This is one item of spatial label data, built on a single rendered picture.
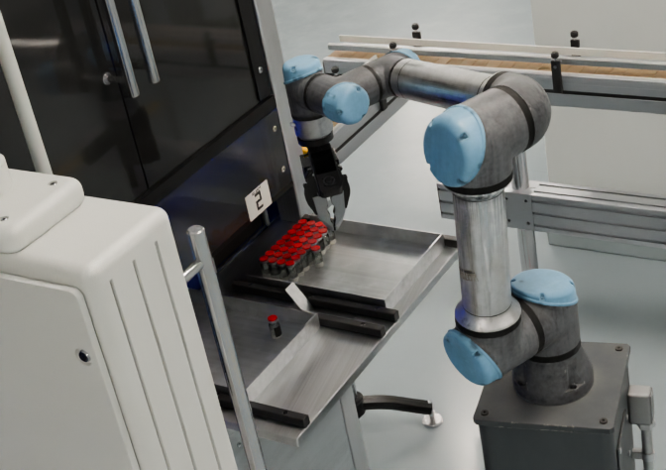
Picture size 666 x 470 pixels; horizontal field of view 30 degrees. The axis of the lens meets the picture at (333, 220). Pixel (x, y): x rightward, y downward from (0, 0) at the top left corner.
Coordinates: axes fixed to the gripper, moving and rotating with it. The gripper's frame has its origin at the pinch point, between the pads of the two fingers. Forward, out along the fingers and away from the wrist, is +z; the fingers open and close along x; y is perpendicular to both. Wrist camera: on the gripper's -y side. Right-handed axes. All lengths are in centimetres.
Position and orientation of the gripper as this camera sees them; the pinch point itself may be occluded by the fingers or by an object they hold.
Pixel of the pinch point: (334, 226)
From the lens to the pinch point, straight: 249.3
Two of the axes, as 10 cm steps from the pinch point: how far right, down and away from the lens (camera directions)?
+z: 1.7, 8.6, 4.8
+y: -1.7, -4.5, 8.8
